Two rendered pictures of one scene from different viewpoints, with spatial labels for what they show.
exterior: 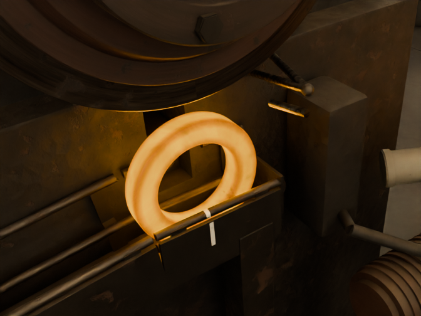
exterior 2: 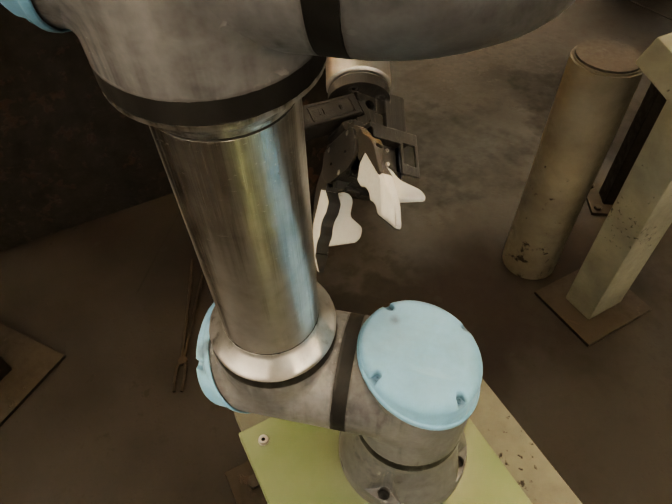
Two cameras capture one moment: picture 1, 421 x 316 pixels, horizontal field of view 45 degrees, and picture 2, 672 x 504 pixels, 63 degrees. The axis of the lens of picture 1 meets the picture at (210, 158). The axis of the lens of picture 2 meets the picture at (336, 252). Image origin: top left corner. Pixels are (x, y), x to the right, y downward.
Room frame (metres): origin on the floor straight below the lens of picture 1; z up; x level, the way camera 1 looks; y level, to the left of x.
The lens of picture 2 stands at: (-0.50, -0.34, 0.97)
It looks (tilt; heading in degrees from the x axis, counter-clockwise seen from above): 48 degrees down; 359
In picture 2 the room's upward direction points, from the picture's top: straight up
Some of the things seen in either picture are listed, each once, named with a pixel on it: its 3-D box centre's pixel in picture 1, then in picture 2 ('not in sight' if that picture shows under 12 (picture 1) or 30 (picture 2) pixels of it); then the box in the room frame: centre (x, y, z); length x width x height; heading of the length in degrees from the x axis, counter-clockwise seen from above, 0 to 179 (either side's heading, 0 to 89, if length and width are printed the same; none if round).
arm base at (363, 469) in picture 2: not in sight; (405, 430); (-0.24, -0.43, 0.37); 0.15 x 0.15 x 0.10
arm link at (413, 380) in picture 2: not in sight; (409, 380); (-0.24, -0.42, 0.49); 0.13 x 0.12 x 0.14; 77
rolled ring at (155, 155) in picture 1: (193, 179); not in sight; (0.54, 0.02, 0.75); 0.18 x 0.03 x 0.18; 119
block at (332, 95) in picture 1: (321, 157); not in sight; (0.66, -0.18, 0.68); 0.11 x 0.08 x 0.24; 28
